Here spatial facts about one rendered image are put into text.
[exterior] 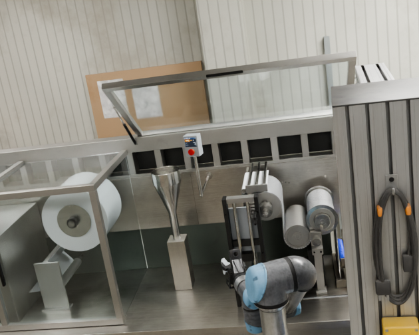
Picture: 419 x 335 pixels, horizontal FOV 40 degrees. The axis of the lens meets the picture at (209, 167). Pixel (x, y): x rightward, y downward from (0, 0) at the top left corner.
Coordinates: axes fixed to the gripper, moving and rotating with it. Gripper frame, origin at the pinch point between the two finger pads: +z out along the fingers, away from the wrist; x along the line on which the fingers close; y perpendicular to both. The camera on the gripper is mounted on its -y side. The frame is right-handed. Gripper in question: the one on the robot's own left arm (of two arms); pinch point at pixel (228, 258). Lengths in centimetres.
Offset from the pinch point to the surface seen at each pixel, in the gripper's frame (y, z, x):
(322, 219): -9.1, 9.6, 48.0
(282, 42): -80, 179, 95
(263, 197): -18.2, 22.0, 23.5
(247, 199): -21.2, 11.8, 12.3
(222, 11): -102, 176, 49
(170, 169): -26, 54, -13
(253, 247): 2.1, 12.3, 15.4
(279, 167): -24, 49, 42
